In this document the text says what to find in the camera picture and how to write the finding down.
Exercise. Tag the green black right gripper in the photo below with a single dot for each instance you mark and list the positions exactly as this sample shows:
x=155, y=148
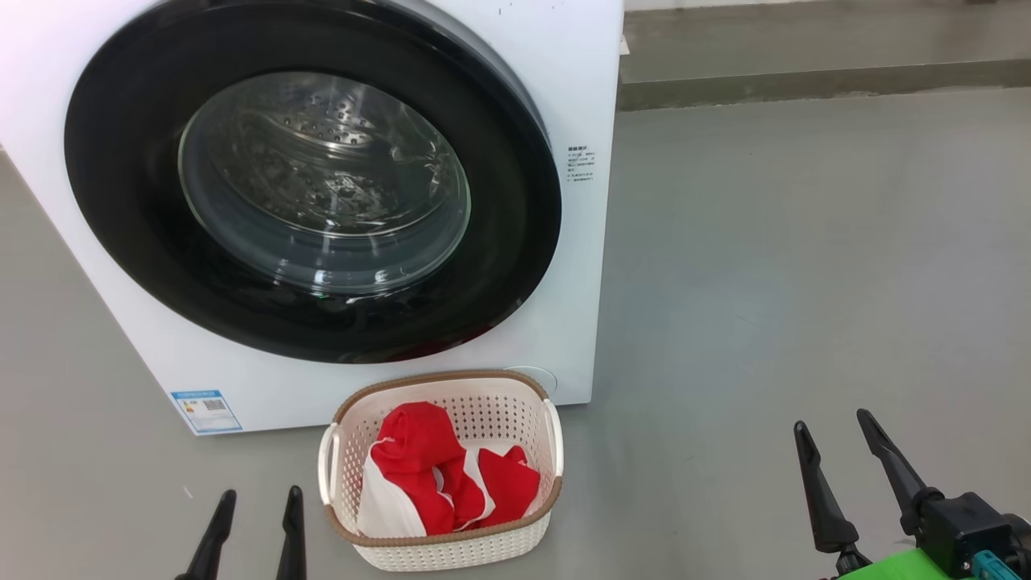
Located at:
x=962, y=528

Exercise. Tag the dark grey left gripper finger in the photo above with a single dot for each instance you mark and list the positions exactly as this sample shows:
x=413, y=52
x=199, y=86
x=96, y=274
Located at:
x=292, y=540
x=211, y=540

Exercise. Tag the red and white garment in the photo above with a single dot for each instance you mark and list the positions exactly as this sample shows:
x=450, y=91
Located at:
x=419, y=459

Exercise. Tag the washing machine door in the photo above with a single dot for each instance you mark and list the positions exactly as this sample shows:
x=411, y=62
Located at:
x=121, y=185

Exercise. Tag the cream perforated basket brown rim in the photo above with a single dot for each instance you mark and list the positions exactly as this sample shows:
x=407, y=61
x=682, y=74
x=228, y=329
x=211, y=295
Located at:
x=451, y=552

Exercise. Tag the white front-load washing machine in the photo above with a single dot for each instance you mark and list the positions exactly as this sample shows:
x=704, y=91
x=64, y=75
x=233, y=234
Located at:
x=105, y=322

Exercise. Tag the stainless steel washing machine drum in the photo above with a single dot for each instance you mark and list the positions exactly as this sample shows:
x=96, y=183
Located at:
x=306, y=153

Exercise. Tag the blue energy label sticker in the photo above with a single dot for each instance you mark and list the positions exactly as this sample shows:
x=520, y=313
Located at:
x=207, y=412

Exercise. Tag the round white filter cover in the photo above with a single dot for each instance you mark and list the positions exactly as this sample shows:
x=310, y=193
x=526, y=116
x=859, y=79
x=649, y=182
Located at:
x=538, y=377

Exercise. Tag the grey concrete curb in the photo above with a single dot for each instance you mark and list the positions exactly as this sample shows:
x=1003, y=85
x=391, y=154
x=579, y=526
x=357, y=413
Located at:
x=805, y=80

